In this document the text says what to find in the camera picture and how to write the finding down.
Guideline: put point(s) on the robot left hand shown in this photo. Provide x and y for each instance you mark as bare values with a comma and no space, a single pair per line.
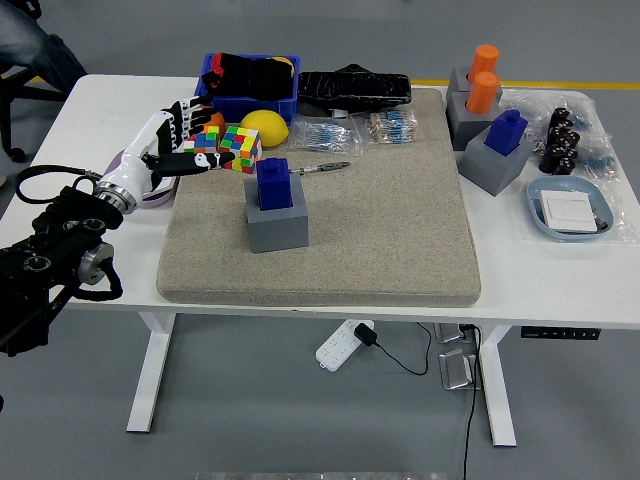
132,167

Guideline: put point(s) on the blue square seal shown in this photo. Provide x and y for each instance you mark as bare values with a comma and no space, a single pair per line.
506,135
275,185

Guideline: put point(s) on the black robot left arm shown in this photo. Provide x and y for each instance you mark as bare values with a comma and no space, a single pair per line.
55,245

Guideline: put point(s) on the grey seal holder block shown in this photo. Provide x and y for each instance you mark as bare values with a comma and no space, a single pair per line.
280,230
465,127
487,172
457,80

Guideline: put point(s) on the orange cylindrical seal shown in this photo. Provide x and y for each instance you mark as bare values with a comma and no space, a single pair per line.
484,62
482,95

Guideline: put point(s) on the purple shallow tray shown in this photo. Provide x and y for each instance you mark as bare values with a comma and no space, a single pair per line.
160,201

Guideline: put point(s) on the multicoloured puzzle cube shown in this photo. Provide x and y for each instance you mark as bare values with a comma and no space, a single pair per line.
207,140
242,147

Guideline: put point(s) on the orange fruit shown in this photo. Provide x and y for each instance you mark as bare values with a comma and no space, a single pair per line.
218,120

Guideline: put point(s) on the black chair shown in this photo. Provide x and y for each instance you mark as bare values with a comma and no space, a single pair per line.
10,115

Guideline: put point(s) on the yellow lemon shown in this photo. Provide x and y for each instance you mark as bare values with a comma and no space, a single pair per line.
265,127

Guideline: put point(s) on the blue plastic bin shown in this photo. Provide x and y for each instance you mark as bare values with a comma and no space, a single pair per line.
260,107

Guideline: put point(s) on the black cloth bundle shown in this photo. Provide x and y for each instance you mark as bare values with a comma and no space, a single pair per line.
250,75

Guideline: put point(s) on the person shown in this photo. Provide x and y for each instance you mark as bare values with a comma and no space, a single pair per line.
35,45

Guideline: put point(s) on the yellow round item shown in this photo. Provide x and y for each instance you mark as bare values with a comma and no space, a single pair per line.
286,62

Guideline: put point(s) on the clear bag of blue resistors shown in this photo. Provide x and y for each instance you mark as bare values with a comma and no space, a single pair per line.
325,135

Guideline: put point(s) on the white table leg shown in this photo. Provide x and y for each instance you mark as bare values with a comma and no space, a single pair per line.
152,375
495,390

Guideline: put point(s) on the black plastic wrapped pack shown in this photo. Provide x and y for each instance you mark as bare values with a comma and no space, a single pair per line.
350,87

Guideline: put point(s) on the grey-brown mat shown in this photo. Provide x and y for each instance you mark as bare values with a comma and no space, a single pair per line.
375,225

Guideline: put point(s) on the clear bag of taped resistors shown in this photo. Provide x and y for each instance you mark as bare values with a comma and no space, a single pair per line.
392,127

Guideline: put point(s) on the white power strip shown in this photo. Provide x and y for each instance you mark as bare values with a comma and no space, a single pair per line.
335,350

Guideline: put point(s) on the black plug adapter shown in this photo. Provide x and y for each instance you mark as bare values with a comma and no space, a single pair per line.
364,334

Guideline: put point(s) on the metal floor socket box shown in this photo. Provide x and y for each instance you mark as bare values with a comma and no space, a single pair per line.
450,334
457,370

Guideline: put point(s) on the black cylindrical capacitor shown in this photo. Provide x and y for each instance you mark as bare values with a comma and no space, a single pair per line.
554,152
566,165
564,138
561,119

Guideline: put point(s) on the light blue shallow tray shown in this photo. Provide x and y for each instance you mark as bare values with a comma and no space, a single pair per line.
565,184

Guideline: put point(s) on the black table control panel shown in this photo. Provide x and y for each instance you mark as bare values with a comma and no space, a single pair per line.
560,333

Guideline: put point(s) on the clear crinkled plastic bag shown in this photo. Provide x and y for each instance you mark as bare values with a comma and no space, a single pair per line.
592,135

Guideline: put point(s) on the white switch panel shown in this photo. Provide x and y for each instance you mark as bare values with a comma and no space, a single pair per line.
567,212
167,186

